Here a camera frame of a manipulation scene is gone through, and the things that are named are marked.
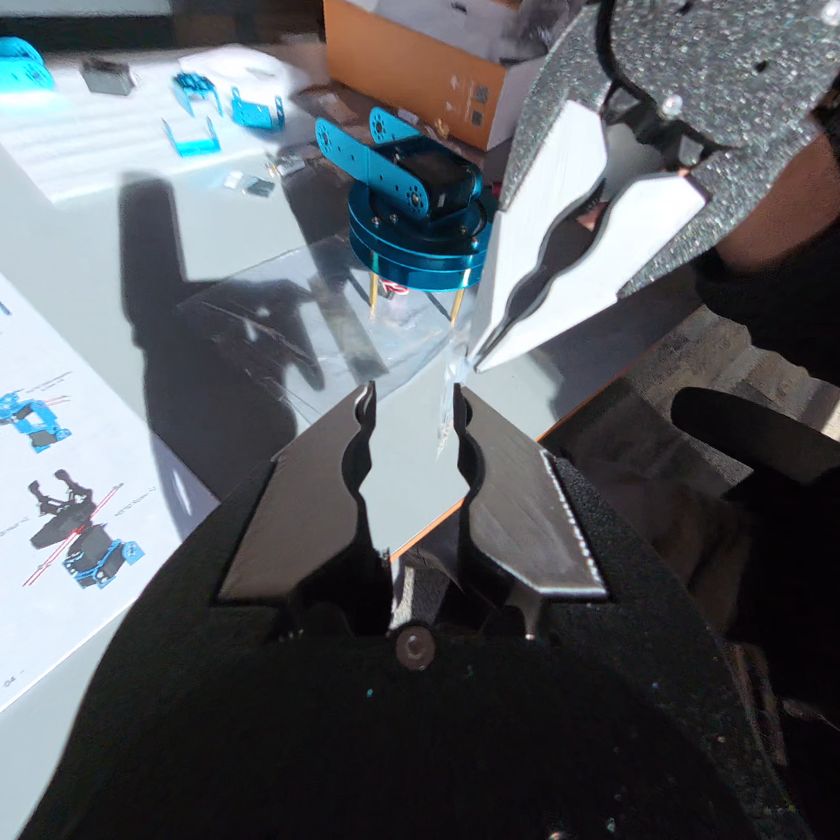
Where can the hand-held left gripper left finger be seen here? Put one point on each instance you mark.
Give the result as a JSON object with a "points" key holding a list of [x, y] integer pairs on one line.
{"points": [[295, 525]]}

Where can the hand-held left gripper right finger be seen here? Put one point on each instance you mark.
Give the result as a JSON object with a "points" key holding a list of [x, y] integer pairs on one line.
{"points": [[525, 518]]}

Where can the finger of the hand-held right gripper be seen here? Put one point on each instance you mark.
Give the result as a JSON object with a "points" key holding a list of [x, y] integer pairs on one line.
{"points": [[623, 249], [544, 184]]}

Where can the small clear screw bag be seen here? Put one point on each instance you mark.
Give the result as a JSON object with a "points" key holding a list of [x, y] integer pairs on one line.
{"points": [[451, 407]]}

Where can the blue toy robot arm base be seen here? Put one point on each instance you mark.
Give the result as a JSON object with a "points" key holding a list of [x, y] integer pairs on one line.
{"points": [[420, 256]]}

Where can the large clear plastic bag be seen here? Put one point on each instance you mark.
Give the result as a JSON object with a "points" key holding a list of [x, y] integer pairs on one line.
{"points": [[328, 308]]}

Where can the grey desk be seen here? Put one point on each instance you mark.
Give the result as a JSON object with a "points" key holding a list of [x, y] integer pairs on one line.
{"points": [[98, 249]]}

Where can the person's right hand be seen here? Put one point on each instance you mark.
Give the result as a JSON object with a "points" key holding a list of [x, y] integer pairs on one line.
{"points": [[787, 203]]}

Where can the orange and white cardboard box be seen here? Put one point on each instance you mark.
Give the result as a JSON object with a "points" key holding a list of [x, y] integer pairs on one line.
{"points": [[407, 72]]}

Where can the white instruction booklet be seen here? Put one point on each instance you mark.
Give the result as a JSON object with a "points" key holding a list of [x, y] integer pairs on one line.
{"points": [[98, 459]]}

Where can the pile of small hardware bags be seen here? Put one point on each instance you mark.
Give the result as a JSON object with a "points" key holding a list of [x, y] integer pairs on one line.
{"points": [[259, 187]]}

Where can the person's torso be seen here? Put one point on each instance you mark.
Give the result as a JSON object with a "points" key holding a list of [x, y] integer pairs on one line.
{"points": [[807, 590]]}

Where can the white foam sheet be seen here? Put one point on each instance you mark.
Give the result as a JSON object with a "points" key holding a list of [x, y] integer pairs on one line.
{"points": [[98, 144]]}

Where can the black servo motor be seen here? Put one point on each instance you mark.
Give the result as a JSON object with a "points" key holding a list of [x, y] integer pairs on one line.
{"points": [[108, 77]]}

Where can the blue perforated U bracket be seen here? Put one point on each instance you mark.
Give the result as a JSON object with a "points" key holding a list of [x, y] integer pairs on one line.
{"points": [[256, 115]]}

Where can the blue plain U bracket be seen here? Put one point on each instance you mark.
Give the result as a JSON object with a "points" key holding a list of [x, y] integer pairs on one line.
{"points": [[193, 148]]}

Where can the blue small bracket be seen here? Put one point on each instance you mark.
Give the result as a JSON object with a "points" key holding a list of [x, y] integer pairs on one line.
{"points": [[190, 85]]}

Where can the blue round-ended bracket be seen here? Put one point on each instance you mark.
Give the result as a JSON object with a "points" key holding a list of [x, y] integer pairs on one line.
{"points": [[23, 65]]}

